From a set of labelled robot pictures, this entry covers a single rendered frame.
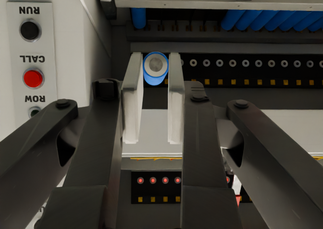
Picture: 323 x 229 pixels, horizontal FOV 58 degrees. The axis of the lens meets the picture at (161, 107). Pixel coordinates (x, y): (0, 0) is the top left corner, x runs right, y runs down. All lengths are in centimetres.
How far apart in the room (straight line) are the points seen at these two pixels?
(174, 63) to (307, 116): 20
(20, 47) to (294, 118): 28
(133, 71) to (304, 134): 22
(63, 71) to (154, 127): 10
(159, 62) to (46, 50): 13
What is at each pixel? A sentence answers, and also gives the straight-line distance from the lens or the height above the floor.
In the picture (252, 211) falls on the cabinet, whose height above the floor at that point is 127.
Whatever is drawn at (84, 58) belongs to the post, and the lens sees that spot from 29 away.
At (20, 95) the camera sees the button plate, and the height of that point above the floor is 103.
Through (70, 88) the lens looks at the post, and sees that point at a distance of 29.
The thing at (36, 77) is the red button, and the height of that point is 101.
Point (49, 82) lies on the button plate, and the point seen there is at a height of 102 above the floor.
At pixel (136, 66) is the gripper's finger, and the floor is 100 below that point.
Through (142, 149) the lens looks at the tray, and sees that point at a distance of 29.
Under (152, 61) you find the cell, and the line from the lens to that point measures 19.
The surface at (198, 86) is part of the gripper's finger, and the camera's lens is 16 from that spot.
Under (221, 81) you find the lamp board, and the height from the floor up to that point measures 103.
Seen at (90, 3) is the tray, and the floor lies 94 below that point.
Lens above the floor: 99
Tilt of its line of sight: 10 degrees up
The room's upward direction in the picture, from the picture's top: 179 degrees counter-clockwise
